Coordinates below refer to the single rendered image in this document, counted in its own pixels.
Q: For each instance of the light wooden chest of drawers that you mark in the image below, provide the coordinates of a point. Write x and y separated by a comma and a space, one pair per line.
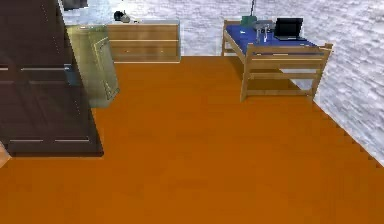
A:
144, 43

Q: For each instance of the wooden bed with blue mattress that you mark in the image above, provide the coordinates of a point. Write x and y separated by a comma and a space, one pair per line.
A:
266, 56

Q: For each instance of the green box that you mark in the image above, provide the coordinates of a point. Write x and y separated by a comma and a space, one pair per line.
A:
247, 21

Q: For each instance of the small black and grey object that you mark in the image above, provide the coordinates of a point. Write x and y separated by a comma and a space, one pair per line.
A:
120, 16

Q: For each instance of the black laptop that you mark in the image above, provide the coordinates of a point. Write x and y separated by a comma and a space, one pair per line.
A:
288, 28

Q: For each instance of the dark brown wardrobe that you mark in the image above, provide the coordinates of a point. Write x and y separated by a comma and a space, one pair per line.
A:
40, 83

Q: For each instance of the dark framed window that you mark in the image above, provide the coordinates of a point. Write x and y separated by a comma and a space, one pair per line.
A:
74, 4

